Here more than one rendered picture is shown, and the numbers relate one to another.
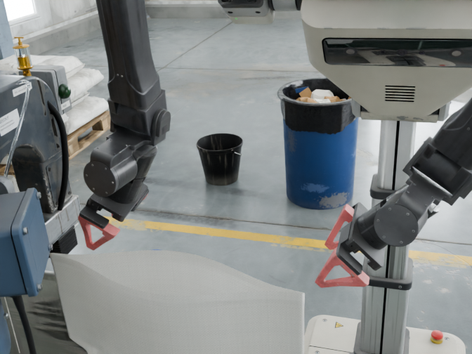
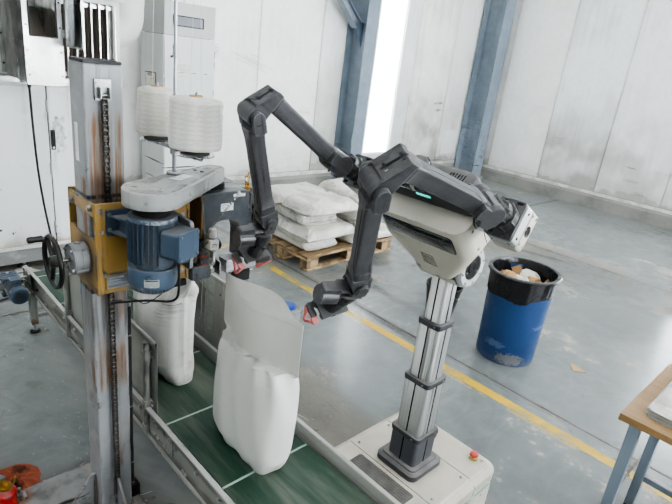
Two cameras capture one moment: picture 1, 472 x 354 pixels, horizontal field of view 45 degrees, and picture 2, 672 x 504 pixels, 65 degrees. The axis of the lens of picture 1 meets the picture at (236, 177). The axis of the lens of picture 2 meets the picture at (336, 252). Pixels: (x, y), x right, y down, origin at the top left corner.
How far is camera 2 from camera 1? 106 cm
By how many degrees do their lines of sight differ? 25
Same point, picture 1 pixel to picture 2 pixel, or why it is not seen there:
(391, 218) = (317, 290)
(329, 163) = (509, 327)
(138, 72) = (261, 200)
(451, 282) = (551, 452)
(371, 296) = (407, 386)
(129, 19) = (258, 178)
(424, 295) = (520, 449)
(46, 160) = not seen: hidden behind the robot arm
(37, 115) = (244, 208)
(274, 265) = not seen: hidden behind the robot
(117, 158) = (245, 232)
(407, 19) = (417, 216)
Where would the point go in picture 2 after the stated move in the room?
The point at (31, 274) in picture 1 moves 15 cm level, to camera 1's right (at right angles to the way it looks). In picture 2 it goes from (179, 254) to (218, 268)
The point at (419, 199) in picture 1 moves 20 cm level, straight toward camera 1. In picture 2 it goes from (330, 286) to (271, 300)
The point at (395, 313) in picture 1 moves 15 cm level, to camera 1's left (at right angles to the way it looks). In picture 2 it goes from (418, 404) to (384, 390)
